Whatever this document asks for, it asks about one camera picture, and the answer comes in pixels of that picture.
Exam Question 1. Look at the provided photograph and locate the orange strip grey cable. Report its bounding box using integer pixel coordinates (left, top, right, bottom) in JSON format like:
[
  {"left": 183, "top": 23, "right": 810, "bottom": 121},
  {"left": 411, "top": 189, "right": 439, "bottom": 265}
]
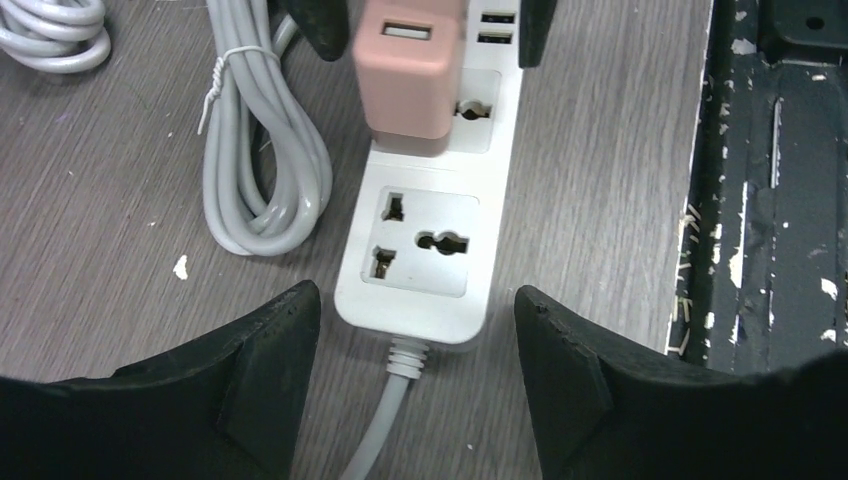
[{"left": 197, "top": 0, "right": 335, "bottom": 258}]

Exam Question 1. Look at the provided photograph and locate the large white power strip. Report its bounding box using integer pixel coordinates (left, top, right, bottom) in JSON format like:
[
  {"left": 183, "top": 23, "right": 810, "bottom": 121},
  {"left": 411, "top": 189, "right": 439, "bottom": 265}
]
[{"left": 334, "top": 1, "right": 523, "bottom": 345}]

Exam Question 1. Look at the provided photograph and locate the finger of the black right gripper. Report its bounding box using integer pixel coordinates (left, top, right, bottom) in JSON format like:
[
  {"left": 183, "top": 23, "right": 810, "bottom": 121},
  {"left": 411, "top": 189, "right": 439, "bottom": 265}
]
[
  {"left": 279, "top": 0, "right": 350, "bottom": 62},
  {"left": 518, "top": 0, "right": 558, "bottom": 69}
]

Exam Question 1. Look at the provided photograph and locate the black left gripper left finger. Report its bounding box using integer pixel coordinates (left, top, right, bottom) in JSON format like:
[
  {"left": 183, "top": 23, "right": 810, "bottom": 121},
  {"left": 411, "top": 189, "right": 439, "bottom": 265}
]
[{"left": 1, "top": 280, "right": 321, "bottom": 479}]

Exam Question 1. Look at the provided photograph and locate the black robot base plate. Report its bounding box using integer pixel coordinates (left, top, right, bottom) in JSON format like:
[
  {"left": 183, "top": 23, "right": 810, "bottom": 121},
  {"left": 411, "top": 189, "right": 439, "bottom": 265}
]
[{"left": 665, "top": 1, "right": 847, "bottom": 375}]

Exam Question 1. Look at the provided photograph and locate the pink plug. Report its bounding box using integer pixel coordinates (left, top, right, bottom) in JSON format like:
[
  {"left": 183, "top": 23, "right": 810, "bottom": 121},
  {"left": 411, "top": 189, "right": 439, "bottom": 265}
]
[{"left": 352, "top": 0, "right": 468, "bottom": 157}]

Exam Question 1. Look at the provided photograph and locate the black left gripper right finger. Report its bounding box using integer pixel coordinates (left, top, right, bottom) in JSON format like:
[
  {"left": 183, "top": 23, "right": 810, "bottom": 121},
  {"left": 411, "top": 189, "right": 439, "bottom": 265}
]
[{"left": 514, "top": 285, "right": 847, "bottom": 479}]

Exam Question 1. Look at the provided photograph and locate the purple strip white cable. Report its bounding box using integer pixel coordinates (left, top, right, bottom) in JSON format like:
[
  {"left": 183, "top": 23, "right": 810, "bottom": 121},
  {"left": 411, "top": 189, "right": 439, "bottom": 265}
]
[{"left": 0, "top": 0, "right": 113, "bottom": 75}]

